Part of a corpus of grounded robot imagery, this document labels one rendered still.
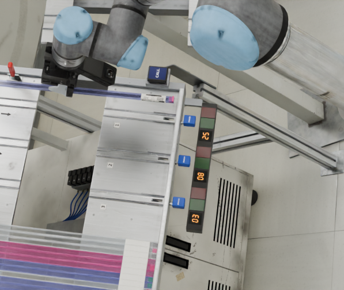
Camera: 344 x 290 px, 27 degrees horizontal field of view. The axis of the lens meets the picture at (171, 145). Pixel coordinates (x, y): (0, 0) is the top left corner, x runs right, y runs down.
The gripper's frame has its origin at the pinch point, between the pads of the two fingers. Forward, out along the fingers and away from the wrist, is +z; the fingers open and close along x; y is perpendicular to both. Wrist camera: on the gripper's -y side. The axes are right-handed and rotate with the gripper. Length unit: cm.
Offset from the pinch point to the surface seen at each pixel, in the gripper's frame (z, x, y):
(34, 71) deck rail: 14.4, -9.2, 10.6
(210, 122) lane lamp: 4.3, -0.5, -36.5
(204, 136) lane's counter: 4.7, 3.5, -35.3
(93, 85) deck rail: 13.2, -8.0, -5.3
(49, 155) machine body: 74, -5, 3
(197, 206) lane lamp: 4.5, 22.1, -35.9
